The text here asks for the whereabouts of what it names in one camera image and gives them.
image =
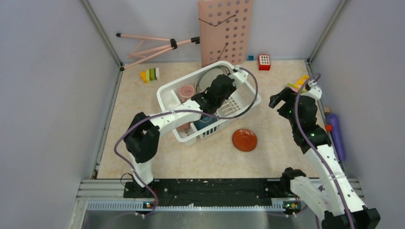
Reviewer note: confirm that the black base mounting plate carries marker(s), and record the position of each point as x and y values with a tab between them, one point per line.
262	187

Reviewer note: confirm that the pink mug white inside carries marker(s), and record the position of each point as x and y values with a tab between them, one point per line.
184	127

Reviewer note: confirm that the pink pegboard panel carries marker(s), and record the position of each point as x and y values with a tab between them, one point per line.
224	30

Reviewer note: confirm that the purple toy handle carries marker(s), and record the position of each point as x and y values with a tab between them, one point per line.
332	119

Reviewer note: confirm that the green toy brick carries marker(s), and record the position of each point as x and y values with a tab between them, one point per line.
293	87

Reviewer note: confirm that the white plate green rim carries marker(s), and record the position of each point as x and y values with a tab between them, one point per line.
205	79

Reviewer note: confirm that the yellow toy triangle block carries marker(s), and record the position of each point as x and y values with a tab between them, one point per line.
301	81

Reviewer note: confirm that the orange saucer plate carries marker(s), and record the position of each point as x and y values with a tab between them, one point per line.
244	140

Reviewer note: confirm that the small wooden cube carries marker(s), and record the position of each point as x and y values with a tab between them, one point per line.
326	110

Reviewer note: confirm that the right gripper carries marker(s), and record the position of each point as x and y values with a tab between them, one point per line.
288	95

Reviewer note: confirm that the small red toy ball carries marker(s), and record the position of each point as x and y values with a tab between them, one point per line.
328	128

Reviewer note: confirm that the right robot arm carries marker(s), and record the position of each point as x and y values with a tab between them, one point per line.
336	206

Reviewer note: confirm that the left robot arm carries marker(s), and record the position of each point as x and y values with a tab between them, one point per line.
143	135

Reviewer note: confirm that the white plastic dish rack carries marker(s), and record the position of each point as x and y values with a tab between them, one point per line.
168	98

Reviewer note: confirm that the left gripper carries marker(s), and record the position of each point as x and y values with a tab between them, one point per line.
232	87

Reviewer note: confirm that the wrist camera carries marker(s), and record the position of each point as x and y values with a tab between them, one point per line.
314	91
238	76

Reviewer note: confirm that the red toy block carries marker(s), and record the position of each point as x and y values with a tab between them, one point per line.
264	63

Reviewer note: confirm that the dark bowl beige inside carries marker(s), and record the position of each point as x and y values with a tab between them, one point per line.
207	121

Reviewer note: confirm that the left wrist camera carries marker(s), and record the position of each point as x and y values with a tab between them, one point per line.
238	76

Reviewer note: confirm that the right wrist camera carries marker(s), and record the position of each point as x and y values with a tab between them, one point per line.
314	91

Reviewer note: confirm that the striped toy block stack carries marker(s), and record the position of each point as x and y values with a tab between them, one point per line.
150	75

